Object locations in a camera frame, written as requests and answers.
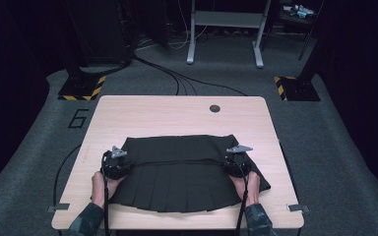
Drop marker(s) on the black stand with striped base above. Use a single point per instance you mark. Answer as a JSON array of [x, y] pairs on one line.
[[298, 88], [80, 87]]

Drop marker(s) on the dark shelf rack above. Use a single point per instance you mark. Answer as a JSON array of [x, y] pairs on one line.
[[292, 26]]

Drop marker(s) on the grey tape piece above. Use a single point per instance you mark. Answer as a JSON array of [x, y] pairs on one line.
[[298, 207], [58, 207]]

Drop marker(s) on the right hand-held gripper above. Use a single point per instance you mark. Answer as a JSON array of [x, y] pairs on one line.
[[238, 164]]

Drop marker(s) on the small items on shelf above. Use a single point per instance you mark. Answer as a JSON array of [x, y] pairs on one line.
[[302, 10]]

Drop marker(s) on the black pleated skirt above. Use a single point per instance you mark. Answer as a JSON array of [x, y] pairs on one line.
[[177, 177]]

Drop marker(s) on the grey metal desk frame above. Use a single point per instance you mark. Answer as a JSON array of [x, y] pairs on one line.
[[226, 19]]

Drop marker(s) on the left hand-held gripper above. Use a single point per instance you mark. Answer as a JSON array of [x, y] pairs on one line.
[[115, 165]]

